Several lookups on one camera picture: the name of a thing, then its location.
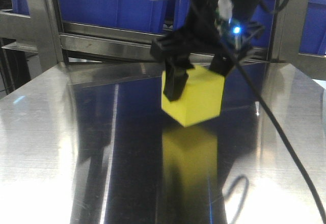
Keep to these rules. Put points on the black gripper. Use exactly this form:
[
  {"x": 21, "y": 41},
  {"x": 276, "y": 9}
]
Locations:
[{"x": 211, "y": 26}]

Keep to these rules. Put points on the yellow foam block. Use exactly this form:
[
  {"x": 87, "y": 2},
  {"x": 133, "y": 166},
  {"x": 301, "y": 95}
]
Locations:
[{"x": 201, "y": 99}]

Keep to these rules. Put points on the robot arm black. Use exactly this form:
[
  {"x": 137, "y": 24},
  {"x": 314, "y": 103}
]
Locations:
[{"x": 222, "y": 28}]

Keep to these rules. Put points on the stainless steel shelf rack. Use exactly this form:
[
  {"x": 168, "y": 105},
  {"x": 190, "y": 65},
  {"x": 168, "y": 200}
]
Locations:
[{"x": 43, "y": 31}]

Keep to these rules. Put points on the blue plastic bin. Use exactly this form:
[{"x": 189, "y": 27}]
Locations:
[
  {"x": 313, "y": 39},
  {"x": 138, "y": 15}
]

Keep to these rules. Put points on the blue plastic bin right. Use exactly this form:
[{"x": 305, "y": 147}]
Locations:
[{"x": 313, "y": 39}]

